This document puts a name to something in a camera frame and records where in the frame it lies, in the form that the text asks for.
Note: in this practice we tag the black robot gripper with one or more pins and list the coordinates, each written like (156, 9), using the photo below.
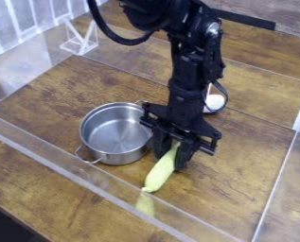
(178, 122)

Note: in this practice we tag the stainless steel pot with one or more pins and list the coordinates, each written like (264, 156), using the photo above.
(114, 138)

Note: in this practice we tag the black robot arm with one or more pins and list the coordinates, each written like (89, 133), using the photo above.
(194, 34)

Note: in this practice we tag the red toy mushroom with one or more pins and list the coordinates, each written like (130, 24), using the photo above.
(213, 101)

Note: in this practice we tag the clear acrylic front barrier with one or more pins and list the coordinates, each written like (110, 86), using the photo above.
(161, 214)

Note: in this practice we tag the clear acrylic triangular stand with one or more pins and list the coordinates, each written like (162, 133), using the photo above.
(78, 44)

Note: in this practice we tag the black strip on table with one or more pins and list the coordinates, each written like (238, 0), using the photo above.
(244, 19)

